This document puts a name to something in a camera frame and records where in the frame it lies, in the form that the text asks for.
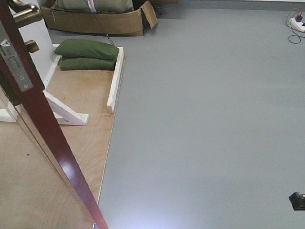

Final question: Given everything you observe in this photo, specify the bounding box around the brown wooden door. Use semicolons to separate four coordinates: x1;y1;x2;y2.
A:
0;0;108;229

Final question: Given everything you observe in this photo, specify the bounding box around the black robot body corner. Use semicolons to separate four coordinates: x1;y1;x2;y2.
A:
289;192;305;211

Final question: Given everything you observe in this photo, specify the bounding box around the white far diagonal brace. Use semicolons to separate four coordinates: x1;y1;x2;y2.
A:
0;90;89;126

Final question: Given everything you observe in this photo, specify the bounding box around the brown cardboard box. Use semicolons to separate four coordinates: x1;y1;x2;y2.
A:
41;0;158;36

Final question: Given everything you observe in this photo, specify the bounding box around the green far bottom sandbag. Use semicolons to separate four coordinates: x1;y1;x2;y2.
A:
60;57;116;70

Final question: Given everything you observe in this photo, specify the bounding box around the green sandbag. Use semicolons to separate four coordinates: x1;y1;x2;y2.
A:
60;57;116;70
54;39;119;60

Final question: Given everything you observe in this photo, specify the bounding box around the green far top sandbag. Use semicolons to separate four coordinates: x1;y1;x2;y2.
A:
54;39;119;60

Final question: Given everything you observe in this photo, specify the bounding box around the grey-green sack in box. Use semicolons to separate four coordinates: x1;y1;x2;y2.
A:
55;0;134;13

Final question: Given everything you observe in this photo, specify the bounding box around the brass thumb-turn knob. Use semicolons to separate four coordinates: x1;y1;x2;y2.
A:
24;40;40;53

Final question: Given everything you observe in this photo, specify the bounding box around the plywood base platform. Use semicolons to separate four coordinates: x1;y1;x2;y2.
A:
0;53;127;229

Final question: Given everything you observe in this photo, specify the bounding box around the steel lock latch plate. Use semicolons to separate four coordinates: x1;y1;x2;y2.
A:
0;39;33;92

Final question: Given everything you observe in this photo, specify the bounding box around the white power strip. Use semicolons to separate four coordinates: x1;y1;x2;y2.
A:
289;18;305;32

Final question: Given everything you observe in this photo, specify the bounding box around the white far edge rail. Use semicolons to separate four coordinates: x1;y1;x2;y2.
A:
107;47;125;114

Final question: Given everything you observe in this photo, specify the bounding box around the dark far tension cable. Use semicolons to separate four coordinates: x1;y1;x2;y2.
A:
91;10;115;47

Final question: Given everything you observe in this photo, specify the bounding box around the white door frame panel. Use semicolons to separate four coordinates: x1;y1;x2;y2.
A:
19;20;60;88

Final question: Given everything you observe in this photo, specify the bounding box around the black thin cable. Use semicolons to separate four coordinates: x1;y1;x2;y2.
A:
288;34;305;44

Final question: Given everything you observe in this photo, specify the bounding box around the brass inner door handle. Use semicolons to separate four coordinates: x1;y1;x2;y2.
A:
9;0;43;27

